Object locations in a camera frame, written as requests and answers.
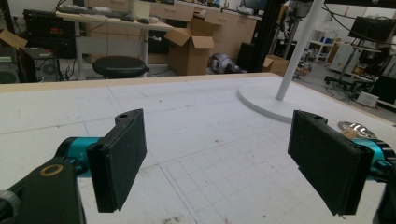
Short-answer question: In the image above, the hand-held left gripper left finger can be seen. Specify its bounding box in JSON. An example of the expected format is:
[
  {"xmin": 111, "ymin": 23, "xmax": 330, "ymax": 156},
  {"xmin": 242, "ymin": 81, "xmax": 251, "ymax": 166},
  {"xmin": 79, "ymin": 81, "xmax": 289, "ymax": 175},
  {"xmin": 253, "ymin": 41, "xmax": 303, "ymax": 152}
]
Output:
[{"xmin": 55, "ymin": 107, "xmax": 149, "ymax": 214}]

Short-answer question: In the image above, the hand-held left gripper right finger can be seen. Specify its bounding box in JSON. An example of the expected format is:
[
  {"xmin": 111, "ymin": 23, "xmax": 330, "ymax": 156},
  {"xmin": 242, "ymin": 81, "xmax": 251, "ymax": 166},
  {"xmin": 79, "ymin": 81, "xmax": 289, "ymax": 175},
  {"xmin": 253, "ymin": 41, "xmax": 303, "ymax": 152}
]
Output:
[{"xmin": 287, "ymin": 109, "xmax": 396, "ymax": 217}]

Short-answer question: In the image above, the shiny metal plate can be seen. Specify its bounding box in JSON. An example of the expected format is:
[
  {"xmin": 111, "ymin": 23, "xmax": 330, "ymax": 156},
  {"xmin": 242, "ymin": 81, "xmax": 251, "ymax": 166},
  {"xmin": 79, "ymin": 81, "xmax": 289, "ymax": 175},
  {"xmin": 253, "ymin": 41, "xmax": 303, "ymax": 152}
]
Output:
[{"xmin": 337, "ymin": 120, "xmax": 377, "ymax": 139}]

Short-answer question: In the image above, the white power box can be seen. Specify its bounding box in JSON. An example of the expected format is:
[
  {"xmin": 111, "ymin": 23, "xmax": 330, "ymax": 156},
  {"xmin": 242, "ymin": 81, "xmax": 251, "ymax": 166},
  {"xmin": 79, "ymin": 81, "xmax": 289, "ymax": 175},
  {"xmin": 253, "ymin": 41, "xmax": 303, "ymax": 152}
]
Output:
[{"xmin": 356, "ymin": 91, "xmax": 380, "ymax": 108}]

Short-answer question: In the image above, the white lamp stand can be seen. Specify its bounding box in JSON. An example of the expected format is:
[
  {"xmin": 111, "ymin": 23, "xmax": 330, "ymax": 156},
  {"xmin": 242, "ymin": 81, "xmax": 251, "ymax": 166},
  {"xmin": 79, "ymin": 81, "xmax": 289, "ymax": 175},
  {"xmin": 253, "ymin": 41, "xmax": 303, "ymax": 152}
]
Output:
[{"xmin": 237, "ymin": 0, "xmax": 326, "ymax": 124}]

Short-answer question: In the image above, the black round stool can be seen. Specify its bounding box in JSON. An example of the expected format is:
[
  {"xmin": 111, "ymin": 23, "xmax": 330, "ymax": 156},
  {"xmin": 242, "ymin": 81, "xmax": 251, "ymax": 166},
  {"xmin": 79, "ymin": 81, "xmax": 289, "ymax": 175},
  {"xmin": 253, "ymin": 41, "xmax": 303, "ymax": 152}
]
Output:
[{"xmin": 92, "ymin": 55, "xmax": 150, "ymax": 79}]

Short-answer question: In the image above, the small cardboard box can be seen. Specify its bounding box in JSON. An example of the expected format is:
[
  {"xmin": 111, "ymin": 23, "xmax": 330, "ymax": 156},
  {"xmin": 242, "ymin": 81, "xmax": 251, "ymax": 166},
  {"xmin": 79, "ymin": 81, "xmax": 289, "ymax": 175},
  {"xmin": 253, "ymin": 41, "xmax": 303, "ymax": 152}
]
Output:
[{"xmin": 262, "ymin": 54, "xmax": 290, "ymax": 77}]

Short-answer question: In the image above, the white shelf unit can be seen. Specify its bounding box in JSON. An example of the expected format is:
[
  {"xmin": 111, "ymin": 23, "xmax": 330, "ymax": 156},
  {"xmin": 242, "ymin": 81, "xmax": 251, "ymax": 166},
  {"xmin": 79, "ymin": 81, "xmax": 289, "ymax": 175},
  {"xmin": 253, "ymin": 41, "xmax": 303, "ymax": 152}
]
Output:
[{"xmin": 307, "ymin": 26, "xmax": 344, "ymax": 64}]

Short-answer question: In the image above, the black computer tower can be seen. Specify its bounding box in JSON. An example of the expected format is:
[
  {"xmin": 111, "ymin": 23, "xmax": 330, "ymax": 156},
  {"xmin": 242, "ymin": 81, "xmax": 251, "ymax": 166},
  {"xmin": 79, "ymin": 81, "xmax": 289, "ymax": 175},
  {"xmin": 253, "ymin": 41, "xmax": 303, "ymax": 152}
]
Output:
[{"xmin": 19, "ymin": 47, "xmax": 64, "ymax": 83}]

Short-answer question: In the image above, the large open cardboard box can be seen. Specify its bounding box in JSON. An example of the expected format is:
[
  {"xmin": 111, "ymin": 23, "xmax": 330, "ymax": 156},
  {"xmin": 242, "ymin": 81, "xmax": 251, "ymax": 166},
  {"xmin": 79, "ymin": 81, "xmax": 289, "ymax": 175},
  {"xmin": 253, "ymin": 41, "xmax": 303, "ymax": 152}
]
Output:
[{"xmin": 163, "ymin": 17, "xmax": 216, "ymax": 77}]

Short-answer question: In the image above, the black monitor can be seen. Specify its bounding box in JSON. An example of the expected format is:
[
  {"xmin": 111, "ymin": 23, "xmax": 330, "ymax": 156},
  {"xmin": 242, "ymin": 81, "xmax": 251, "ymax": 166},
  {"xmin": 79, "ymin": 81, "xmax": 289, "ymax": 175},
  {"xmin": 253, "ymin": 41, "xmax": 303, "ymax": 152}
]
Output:
[{"xmin": 347, "ymin": 16, "xmax": 396, "ymax": 43}]

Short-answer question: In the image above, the white-legged wooden desk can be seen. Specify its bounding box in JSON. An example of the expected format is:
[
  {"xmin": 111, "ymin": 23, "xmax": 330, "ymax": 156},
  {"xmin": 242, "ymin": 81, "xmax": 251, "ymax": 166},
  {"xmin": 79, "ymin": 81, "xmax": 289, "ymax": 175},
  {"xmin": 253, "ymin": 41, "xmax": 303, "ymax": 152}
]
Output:
[{"xmin": 55, "ymin": 10, "xmax": 176, "ymax": 80}]

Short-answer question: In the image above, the black metal stand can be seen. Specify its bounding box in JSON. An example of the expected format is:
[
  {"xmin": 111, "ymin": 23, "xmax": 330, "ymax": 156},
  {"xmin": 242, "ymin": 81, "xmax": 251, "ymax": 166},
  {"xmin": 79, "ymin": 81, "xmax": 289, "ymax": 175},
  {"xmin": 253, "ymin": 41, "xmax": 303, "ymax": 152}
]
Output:
[{"xmin": 248, "ymin": 0, "xmax": 290, "ymax": 73}]

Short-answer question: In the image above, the silver grey helmet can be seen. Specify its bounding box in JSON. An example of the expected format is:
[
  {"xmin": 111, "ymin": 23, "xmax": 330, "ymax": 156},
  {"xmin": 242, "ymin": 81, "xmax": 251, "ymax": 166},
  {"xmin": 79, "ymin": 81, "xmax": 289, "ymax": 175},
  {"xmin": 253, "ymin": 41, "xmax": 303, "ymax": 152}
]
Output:
[{"xmin": 207, "ymin": 52, "xmax": 242, "ymax": 75}]

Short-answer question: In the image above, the black equipment case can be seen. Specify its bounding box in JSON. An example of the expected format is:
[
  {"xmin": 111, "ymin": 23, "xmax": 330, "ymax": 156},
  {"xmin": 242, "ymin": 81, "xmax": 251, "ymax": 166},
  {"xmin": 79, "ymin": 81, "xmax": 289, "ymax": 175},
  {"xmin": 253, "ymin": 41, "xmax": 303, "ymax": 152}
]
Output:
[{"xmin": 22, "ymin": 8, "xmax": 78, "ymax": 60}]

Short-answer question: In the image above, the black keyboard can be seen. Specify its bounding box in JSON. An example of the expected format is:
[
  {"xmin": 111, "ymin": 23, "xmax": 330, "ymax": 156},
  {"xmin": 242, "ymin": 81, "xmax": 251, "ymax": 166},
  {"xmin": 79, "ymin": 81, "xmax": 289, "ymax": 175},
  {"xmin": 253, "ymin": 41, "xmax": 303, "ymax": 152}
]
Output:
[{"xmin": 56, "ymin": 6, "xmax": 135, "ymax": 22}]

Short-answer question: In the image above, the cardboard flap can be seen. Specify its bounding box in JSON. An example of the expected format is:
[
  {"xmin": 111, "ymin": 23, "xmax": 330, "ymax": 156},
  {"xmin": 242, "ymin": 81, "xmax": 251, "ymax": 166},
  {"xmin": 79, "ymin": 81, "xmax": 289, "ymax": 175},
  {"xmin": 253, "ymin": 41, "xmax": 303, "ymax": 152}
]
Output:
[{"xmin": 0, "ymin": 29, "xmax": 28, "ymax": 50}]

